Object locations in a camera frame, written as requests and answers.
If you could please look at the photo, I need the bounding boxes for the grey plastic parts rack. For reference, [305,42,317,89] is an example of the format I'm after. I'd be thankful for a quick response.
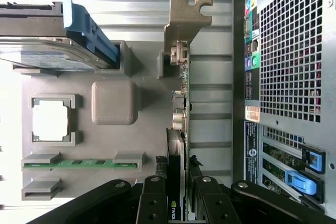
[12,39,190,201]

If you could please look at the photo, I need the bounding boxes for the green RAM stick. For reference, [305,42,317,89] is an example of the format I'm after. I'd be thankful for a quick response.
[23,157,139,169]

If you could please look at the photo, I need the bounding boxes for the blue card retention clip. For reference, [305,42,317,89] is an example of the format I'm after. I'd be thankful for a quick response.
[285,170,319,196]

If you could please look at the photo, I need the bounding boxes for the silver CPU chip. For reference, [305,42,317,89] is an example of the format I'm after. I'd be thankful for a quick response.
[31,99,72,143]

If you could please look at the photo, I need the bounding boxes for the black and grey PC case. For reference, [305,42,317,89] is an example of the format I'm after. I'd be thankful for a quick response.
[232,0,336,217]

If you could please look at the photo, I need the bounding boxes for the hard disk with blue caddy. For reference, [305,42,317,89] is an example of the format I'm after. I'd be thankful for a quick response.
[0,0,121,72]

